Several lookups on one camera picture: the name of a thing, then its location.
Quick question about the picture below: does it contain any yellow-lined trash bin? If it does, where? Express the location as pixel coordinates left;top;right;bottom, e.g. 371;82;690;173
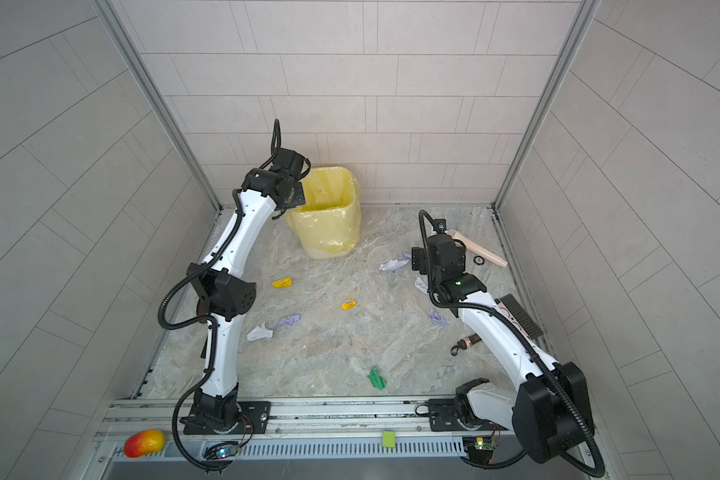
285;166;361;260

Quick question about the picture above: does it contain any brown hand brush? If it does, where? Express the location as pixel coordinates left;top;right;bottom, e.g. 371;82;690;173
450;294;544;356

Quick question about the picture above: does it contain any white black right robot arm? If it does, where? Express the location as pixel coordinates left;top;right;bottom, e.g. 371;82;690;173
411;210;606;478

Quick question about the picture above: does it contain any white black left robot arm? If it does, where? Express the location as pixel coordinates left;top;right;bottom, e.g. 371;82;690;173
157;121;311;434

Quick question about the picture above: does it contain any beige wooden rolling pin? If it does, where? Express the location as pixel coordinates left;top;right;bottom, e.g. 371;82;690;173
446;229;508;268

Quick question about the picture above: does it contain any white paper scrap right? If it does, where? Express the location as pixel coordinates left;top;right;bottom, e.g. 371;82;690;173
414;277;428;294

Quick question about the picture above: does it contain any white paper scrap far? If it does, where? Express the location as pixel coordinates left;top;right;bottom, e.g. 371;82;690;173
379;259;410;272

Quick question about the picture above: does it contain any purple paper scrap right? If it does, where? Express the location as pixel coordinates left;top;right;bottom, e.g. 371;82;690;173
428;308;449;328

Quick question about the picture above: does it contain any yellow paper scrap left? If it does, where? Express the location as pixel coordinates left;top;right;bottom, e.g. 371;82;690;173
272;277;292;288

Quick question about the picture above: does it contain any yellow paper scrap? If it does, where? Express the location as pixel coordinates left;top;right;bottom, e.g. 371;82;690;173
341;299;357;310
272;277;292;288

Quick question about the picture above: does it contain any yellow paper scrap centre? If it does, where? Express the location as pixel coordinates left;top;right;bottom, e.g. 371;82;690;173
341;299;357;310

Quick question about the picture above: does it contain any green paper scrap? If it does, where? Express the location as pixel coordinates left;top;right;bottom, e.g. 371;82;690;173
368;367;387;391

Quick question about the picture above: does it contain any white purple paper scrap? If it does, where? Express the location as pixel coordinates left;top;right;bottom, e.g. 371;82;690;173
246;314;301;342

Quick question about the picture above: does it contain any right circuit board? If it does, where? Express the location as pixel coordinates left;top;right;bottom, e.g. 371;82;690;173
462;437;497;466

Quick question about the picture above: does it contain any circuit board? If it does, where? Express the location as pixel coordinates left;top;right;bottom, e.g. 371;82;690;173
203;441;241;461
462;437;497;466

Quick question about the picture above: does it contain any left circuit board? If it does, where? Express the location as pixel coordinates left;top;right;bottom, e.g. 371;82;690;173
203;441;241;461

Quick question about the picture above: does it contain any red yellow mango toy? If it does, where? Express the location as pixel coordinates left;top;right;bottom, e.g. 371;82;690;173
123;429;166;458

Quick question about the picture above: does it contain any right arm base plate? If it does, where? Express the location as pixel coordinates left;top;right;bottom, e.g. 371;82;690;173
416;397;506;433

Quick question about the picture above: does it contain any aluminium front rail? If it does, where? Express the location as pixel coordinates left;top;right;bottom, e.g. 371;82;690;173
92;395;601;460

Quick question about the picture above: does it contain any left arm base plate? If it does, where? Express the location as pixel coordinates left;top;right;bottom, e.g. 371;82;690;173
179;397;271;435

